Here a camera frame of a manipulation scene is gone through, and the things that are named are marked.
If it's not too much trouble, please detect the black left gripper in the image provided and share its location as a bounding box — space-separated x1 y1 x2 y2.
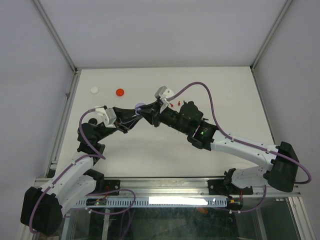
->
94 107 142 143

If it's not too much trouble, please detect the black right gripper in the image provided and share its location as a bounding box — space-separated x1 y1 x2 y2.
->
137 100 191 136

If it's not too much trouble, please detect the purple round earbud charging case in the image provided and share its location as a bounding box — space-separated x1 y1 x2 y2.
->
134 102 146 116

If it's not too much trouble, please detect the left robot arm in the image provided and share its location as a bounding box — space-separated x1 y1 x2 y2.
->
20 106 142 236

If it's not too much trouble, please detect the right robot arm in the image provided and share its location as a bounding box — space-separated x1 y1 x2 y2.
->
135 101 298 194

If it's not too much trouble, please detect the orange round charging case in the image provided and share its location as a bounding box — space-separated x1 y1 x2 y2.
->
115 88 125 97

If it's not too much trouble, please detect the black round charging case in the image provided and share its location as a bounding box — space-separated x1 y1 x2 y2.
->
88 118 98 125

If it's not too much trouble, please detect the white round charging case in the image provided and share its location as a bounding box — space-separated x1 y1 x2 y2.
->
90 86 99 95

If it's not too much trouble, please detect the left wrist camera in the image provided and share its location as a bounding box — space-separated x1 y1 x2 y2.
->
94 107 117 128

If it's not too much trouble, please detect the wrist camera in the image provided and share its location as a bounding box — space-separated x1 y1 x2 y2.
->
94 107 117 128
154 86 174 114

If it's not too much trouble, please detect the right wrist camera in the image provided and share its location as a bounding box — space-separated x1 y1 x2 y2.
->
154 86 174 114

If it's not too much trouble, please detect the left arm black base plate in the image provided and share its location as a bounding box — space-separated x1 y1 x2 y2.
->
99 179 121 194

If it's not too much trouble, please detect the aluminium mounting rail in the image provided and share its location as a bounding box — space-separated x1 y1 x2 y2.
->
34 176 300 198

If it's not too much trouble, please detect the white slotted cable duct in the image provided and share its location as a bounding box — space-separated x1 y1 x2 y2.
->
73 196 227 209

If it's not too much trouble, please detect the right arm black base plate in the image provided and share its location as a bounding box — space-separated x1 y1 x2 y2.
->
207 179 254 197

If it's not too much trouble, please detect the aluminium frame post left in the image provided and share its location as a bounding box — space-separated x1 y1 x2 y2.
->
30 0 77 74

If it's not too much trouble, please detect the aluminium frame post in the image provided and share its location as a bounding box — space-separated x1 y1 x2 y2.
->
250 0 295 72
30 0 77 74

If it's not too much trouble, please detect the aluminium frame post right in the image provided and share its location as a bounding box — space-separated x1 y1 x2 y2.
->
250 0 295 72

